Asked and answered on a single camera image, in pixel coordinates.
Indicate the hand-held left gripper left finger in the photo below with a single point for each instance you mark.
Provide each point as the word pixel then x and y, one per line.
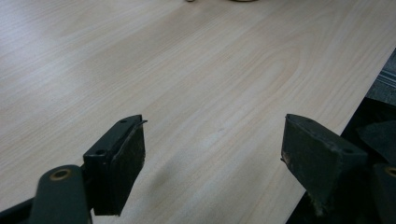
pixel 116 168

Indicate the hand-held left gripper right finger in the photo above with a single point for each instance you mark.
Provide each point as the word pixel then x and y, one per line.
pixel 314 158

